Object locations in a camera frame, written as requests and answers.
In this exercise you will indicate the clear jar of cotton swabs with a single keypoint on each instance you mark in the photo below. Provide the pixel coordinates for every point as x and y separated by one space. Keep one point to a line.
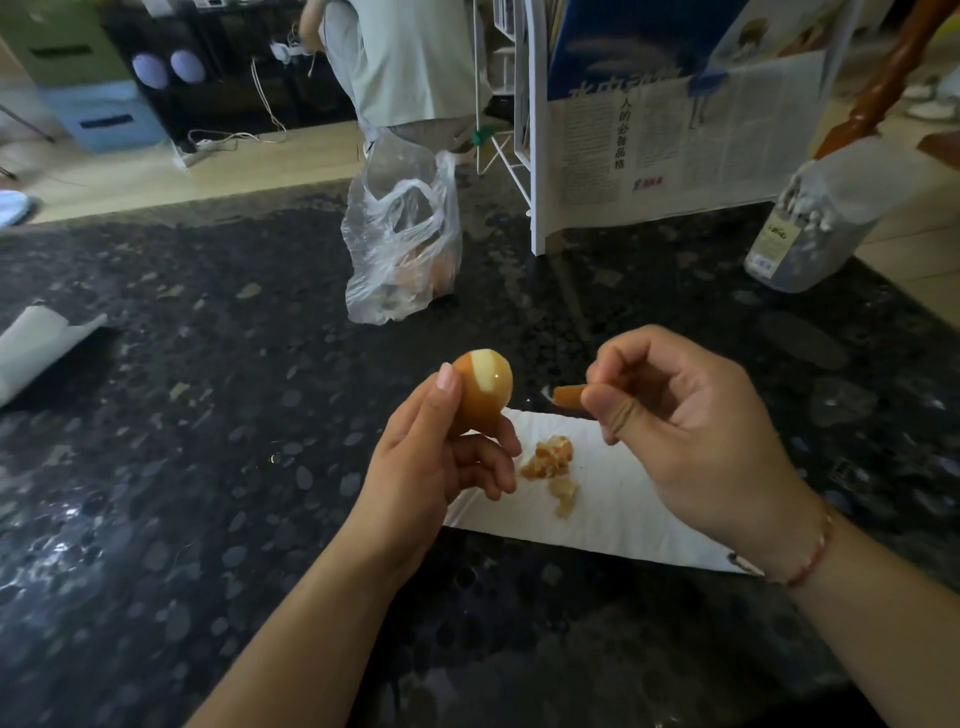
817 217

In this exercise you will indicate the pile of eggshell bits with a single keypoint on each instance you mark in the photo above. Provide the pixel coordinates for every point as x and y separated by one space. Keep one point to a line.
549 461

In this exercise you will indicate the green box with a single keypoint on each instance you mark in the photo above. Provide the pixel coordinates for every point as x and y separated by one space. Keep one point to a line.
60 37

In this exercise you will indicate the crumpled white paper sheet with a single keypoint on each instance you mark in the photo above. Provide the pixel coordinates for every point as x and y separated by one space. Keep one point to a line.
34 345

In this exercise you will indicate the blue box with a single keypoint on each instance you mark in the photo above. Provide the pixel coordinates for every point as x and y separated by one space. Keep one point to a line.
101 116

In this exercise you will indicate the green clip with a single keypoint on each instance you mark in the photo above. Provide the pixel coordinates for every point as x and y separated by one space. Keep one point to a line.
484 136

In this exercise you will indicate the clear plastic bag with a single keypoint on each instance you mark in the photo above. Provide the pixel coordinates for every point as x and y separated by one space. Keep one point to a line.
401 240

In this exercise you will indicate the person's right forearm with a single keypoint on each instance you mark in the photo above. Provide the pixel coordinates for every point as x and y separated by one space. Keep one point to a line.
885 630

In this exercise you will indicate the white paper towel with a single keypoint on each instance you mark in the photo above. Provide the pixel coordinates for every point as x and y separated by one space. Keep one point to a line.
622 502

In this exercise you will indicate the person's left thumb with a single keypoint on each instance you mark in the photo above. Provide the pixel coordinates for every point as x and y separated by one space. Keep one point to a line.
433 405

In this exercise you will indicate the brown partly peeled egg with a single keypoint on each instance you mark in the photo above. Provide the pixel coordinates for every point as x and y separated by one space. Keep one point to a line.
486 390

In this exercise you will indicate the brown eggshell piece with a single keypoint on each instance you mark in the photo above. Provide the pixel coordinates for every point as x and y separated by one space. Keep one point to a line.
570 396

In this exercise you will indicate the folded newspaper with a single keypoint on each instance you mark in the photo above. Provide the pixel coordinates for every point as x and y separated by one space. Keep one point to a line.
675 142

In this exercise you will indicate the person's left hand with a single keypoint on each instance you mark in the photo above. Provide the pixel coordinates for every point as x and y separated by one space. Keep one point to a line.
409 491

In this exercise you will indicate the person's right thumb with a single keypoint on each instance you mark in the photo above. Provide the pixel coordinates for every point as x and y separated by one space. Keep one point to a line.
611 412

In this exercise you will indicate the person's left forearm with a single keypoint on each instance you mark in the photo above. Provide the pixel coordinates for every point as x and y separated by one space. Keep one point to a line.
307 645

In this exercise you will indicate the black cabinet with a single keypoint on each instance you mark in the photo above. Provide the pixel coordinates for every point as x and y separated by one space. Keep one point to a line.
225 82

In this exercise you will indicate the person's right hand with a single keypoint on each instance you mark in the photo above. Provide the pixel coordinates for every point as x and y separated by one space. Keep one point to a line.
712 457

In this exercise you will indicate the white shoes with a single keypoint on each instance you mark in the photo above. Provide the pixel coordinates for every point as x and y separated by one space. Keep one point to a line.
934 101

